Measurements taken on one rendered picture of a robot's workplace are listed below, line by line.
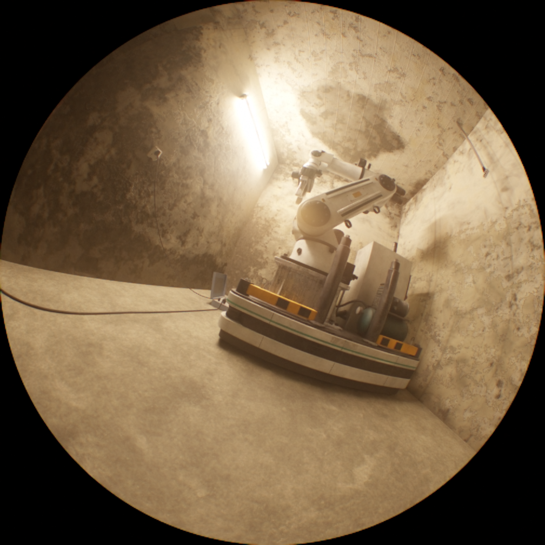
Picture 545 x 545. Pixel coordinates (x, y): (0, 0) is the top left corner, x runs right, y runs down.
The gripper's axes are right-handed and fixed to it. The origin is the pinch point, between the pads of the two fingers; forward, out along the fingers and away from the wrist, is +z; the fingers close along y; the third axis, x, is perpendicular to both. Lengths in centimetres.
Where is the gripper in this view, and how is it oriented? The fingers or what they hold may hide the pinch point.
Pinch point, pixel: (299, 197)
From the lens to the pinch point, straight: 149.1
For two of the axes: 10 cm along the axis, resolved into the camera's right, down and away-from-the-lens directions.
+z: -3.8, 9.2, -0.6
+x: -9.2, -3.7, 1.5
